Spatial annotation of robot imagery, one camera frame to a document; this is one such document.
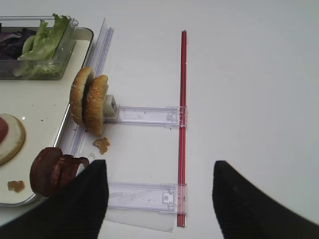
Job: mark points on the sesame bun top front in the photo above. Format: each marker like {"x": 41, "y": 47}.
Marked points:
{"x": 94, "y": 104}

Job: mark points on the metal serving tray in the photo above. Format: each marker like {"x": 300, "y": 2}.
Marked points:
{"x": 40, "y": 105}

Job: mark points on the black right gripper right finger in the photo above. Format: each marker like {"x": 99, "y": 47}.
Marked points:
{"x": 245, "y": 212}

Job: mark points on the tomato slices on bun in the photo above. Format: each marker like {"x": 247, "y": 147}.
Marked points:
{"x": 3, "y": 129}

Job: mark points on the crumb on tray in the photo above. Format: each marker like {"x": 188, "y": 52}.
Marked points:
{"x": 16, "y": 186}

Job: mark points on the purple cabbage leaves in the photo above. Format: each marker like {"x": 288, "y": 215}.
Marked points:
{"x": 11, "y": 43}

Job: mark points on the clear bun pusher track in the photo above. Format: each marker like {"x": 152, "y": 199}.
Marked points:
{"x": 164, "y": 116}

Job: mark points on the sesame bun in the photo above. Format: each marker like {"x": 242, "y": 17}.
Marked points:
{"x": 77, "y": 92}
{"x": 94, "y": 104}

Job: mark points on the clear patty pusher track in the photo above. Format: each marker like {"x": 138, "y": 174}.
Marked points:
{"x": 162, "y": 198}

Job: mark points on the stack of meat patties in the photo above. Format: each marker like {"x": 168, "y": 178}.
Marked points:
{"x": 51, "y": 170}

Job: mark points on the clear plastic salad container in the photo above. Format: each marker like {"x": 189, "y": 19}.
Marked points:
{"x": 17, "y": 23}

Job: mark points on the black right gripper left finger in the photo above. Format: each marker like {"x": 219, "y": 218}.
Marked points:
{"x": 76, "y": 211}

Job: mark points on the bun crumb on table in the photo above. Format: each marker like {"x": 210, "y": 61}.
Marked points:
{"x": 102, "y": 144}

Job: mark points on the green lettuce leaves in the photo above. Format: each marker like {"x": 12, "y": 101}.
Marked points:
{"x": 45, "y": 55}

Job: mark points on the white bun pusher block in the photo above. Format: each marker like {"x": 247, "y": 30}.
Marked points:
{"x": 110, "y": 108}

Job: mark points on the sesame bun top rear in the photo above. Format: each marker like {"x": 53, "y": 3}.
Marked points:
{"x": 77, "y": 92}

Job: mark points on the right red rail strip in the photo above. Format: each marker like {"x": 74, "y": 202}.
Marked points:
{"x": 182, "y": 131}

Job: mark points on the clear rail beside tray right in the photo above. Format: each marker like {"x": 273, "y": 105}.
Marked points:
{"x": 70, "y": 135}

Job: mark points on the bun bottom on tray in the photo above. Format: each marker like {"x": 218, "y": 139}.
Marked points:
{"x": 14, "y": 139}

